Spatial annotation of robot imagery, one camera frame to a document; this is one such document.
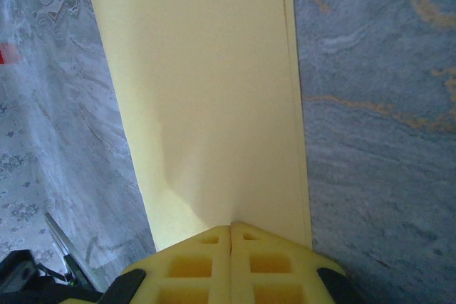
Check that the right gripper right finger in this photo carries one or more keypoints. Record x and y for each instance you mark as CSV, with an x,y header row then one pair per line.
x,y
278,275

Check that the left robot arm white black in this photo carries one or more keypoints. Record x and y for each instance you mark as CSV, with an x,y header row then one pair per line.
x,y
16,272

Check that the yellow paper sheet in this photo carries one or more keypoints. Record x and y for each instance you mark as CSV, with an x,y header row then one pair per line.
x,y
213,87

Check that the aluminium base frame rail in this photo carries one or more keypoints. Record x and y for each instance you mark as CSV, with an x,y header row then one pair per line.
x,y
67,243

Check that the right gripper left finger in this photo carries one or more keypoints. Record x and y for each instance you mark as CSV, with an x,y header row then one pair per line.
x,y
185,275

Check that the small red block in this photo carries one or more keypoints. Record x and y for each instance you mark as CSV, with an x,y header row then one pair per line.
x,y
9,53

